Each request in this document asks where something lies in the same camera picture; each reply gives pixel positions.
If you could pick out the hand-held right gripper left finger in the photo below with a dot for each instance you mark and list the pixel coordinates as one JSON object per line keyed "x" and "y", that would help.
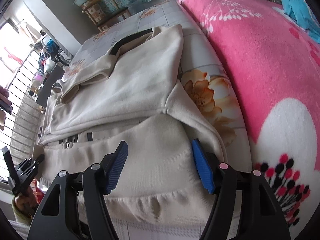
{"x": 116, "y": 170}

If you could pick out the red hanging garment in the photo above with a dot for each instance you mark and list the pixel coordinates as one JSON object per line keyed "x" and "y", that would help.
{"x": 13, "y": 55}

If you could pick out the metal window railing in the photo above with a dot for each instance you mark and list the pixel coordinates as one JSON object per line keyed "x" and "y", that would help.
{"x": 21, "y": 72}

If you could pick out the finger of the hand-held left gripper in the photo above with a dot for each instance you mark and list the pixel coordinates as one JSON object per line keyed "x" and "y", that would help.
{"x": 8, "y": 162}

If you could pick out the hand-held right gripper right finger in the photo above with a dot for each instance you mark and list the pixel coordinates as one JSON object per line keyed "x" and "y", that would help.
{"x": 203, "y": 167}

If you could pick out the floral plaid bed sheet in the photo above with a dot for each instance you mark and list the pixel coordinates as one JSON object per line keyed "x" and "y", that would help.
{"x": 200, "y": 55}

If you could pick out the blue cartoon cloth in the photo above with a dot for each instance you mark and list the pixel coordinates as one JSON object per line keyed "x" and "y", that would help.
{"x": 300, "y": 12}

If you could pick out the small wooden drawer cabinet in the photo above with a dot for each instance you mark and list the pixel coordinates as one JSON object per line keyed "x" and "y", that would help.
{"x": 93, "y": 12}

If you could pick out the person's left hand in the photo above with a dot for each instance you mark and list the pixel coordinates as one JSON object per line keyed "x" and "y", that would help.
{"x": 23, "y": 205}

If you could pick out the black bicycle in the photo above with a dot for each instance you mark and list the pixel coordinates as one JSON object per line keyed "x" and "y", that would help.
{"x": 62, "y": 57}

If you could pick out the pink floral blanket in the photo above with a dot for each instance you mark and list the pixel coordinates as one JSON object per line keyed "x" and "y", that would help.
{"x": 262, "y": 55}

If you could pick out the pile of clothes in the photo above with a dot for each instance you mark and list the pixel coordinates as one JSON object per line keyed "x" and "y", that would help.
{"x": 47, "y": 52}

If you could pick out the black low cabinet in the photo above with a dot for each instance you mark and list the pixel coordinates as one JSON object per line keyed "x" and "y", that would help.
{"x": 51, "y": 85}

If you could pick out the wooden chair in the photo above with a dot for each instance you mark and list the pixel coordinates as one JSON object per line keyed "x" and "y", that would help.
{"x": 116, "y": 13}

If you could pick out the beige zip jacket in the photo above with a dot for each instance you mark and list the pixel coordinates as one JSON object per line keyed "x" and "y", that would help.
{"x": 140, "y": 100}

